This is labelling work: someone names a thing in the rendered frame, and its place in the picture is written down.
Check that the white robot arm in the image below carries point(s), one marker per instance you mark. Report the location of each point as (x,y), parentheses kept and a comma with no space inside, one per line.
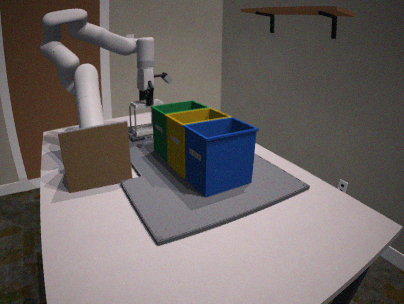
(85,79)

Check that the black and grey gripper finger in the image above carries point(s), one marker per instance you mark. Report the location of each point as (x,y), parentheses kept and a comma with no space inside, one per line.
(142,95)
(149,97)

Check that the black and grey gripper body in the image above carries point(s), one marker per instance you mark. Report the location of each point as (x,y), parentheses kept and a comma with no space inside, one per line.
(143,76)

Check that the green open bin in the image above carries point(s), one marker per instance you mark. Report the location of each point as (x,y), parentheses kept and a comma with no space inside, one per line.
(160,122)

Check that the blue open-top bin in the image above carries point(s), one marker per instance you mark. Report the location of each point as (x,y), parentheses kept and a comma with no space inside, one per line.
(215,163)

